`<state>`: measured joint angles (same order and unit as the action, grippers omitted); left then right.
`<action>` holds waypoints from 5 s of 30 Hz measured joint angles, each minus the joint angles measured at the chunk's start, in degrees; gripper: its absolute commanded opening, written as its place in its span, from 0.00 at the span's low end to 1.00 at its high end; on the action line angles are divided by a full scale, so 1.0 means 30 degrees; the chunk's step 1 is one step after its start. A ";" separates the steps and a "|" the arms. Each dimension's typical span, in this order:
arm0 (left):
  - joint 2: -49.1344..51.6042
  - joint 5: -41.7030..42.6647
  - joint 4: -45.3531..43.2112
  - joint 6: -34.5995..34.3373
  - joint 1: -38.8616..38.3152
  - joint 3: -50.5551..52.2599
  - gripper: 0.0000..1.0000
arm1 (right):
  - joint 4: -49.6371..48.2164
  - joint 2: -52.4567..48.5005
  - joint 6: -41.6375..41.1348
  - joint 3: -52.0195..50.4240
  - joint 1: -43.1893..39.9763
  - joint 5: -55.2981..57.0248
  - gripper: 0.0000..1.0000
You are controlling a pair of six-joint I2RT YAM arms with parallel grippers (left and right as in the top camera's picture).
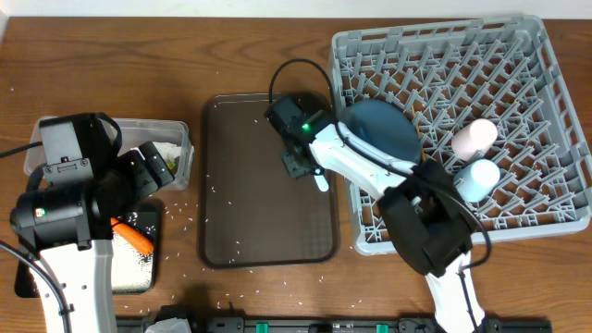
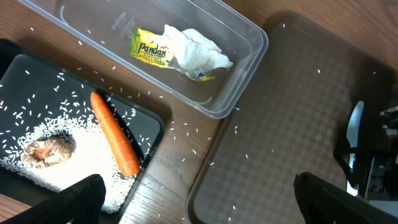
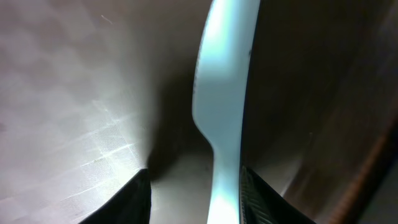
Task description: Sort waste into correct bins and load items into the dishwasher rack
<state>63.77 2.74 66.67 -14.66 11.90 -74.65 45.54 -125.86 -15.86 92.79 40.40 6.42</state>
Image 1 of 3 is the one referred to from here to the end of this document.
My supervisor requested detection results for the white tissue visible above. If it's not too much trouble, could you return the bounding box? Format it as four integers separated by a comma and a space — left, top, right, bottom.
153, 142, 181, 162

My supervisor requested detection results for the light blue plastic knife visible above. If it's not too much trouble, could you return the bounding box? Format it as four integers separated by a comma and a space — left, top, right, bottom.
314, 169, 329, 192

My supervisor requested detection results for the orange carrot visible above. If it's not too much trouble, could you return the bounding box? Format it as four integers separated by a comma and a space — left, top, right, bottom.
111, 217, 154, 255

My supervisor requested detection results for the dark blue plate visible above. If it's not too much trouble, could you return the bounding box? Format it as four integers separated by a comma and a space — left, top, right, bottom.
339, 99, 421, 164

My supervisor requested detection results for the pink cup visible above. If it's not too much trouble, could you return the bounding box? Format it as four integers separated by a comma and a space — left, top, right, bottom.
451, 118, 498, 161

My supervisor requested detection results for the light blue cup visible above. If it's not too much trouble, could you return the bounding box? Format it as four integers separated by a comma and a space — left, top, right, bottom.
453, 159, 500, 203

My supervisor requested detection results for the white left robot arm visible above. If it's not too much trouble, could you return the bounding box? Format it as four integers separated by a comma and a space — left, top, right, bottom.
2, 113, 174, 332

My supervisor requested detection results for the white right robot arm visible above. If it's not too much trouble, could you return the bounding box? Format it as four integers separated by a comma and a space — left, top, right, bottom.
276, 120, 489, 332

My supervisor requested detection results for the black waste tray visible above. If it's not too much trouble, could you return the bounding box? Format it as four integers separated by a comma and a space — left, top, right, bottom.
13, 198, 161, 299

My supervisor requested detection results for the grey dishwasher rack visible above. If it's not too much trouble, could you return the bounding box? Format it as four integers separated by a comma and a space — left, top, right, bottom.
329, 16, 591, 241

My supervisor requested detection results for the clear plastic bin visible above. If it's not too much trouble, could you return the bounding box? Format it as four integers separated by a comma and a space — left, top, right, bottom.
23, 116, 194, 191

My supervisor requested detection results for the dark brown tray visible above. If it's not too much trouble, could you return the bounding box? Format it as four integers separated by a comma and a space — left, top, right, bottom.
198, 93, 339, 269

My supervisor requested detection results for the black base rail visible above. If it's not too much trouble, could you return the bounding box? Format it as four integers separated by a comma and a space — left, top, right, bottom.
115, 314, 554, 333

